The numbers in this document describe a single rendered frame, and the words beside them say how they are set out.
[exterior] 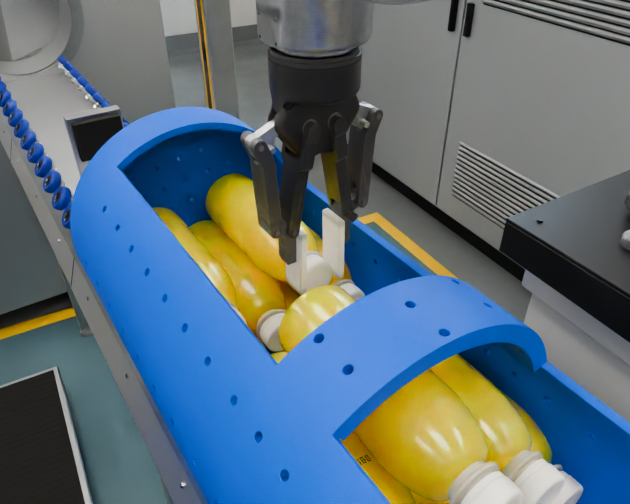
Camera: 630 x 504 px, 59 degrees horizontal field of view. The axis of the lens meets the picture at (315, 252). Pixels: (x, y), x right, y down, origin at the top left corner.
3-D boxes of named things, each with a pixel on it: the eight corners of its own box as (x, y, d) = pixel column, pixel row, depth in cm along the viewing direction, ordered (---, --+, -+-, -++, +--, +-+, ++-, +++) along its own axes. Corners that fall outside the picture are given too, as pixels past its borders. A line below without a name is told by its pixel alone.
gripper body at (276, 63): (332, 24, 49) (330, 125, 54) (244, 39, 45) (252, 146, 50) (386, 45, 44) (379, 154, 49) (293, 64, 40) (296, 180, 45)
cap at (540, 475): (535, 448, 39) (557, 468, 38) (545, 460, 42) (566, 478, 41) (497, 490, 39) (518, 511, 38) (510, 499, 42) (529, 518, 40)
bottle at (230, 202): (239, 230, 75) (314, 303, 62) (195, 215, 70) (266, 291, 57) (264, 183, 74) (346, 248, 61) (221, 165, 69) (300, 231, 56)
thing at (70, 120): (131, 176, 117) (116, 104, 108) (138, 184, 114) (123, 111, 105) (83, 189, 113) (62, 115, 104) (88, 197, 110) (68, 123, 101)
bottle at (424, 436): (265, 325, 44) (425, 516, 32) (332, 269, 46) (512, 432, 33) (298, 366, 50) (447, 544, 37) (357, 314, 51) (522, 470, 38)
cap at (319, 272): (310, 287, 61) (319, 296, 60) (284, 280, 58) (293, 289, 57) (328, 257, 60) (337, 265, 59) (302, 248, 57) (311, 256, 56)
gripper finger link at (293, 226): (324, 123, 46) (310, 124, 45) (302, 241, 52) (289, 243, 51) (299, 108, 49) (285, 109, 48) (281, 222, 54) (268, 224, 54)
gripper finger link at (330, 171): (305, 107, 49) (319, 100, 50) (326, 207, 57) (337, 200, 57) (331, 121, 47) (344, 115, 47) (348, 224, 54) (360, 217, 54)
